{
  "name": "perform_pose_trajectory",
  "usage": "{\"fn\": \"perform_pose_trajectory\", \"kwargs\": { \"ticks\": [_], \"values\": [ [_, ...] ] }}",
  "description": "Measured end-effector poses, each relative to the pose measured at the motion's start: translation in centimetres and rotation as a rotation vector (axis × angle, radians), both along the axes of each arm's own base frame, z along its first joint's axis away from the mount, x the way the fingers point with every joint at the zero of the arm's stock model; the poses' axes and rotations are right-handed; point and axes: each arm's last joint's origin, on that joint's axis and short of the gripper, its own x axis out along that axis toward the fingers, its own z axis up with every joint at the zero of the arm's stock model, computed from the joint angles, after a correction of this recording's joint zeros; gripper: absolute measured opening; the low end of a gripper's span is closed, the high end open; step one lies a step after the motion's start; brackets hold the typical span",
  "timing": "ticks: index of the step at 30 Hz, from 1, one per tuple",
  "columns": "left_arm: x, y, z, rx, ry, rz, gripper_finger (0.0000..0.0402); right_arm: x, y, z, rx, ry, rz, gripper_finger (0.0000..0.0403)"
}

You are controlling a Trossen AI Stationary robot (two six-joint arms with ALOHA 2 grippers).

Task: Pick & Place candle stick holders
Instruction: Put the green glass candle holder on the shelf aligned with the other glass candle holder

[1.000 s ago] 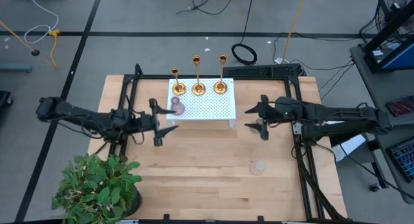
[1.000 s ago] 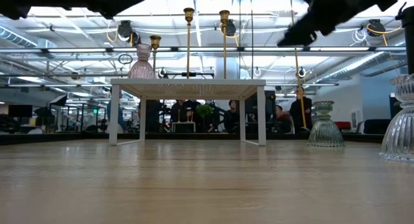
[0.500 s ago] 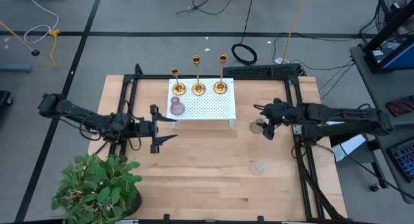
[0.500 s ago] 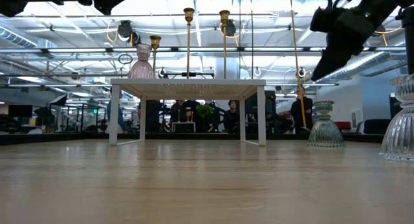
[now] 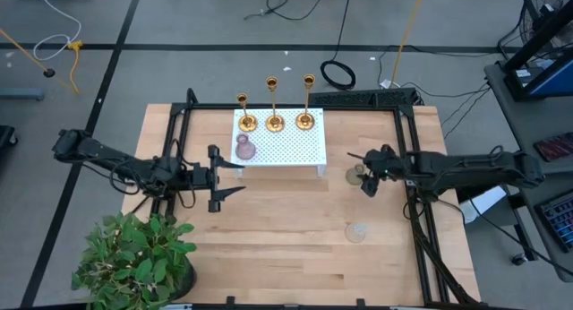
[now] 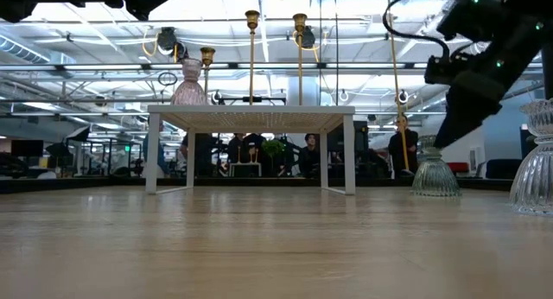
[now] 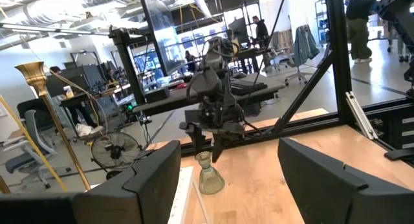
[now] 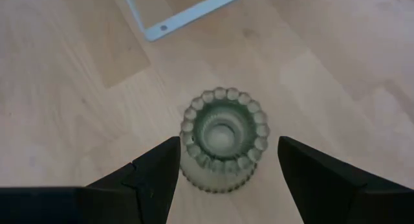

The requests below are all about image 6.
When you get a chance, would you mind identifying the black hanging cable loop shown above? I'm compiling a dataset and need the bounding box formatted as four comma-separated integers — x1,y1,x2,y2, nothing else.
156,71,179,87

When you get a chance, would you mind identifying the black table frame rail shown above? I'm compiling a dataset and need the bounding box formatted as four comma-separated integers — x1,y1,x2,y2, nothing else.
0,177,515,194

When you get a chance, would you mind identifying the thin yellow slanted pole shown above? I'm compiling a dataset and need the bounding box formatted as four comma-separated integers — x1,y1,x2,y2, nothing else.
385,0,415,178

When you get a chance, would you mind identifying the pink ribbed glass candle holder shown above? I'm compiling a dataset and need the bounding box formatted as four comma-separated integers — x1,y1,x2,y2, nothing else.
169,57,210,106

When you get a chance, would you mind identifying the black hanging cable reel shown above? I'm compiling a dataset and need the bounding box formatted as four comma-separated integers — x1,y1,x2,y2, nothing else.
156,26,179,52
301,25,317,50

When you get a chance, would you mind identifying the black camera cable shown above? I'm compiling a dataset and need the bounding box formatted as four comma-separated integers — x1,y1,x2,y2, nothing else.
381,0,460,59

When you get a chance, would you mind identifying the person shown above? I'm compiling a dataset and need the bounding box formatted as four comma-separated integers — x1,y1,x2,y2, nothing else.
297,133,321,178
387,114,420,179
142,117,170,175
179,132,213,177
226,132,267,164

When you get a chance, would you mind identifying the white perforated metal shelf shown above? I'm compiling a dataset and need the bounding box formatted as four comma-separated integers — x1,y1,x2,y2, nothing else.
145,105,357,196

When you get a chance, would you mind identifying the small white stool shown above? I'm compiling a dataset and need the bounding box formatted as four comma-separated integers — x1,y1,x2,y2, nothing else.
228,161,264,178

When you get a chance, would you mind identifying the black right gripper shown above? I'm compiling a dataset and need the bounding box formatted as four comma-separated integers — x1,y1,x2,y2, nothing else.
433,42,527,150

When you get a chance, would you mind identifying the short brass candlestick holder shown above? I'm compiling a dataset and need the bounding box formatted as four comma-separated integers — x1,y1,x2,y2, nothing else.
200,46,216,102

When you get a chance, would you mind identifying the green potted plant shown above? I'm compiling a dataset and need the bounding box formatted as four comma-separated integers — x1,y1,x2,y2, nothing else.
262,138,287,177

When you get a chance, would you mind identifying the tall brass candlestick holder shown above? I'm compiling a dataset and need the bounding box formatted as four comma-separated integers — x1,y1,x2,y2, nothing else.
292,12,308,106
245,10,261,106

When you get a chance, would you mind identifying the clear ribbed glass candle holder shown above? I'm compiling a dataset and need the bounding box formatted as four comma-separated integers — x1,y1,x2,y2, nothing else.
508,99,553,218

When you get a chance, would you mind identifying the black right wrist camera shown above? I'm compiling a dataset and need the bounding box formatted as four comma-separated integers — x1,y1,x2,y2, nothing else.
424,52,474,86

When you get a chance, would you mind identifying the black monitor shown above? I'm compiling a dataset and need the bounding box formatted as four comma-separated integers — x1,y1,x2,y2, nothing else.
10,139,45,158

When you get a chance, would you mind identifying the black bar with camera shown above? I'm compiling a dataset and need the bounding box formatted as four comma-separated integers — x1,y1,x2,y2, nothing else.
218,95,288,106

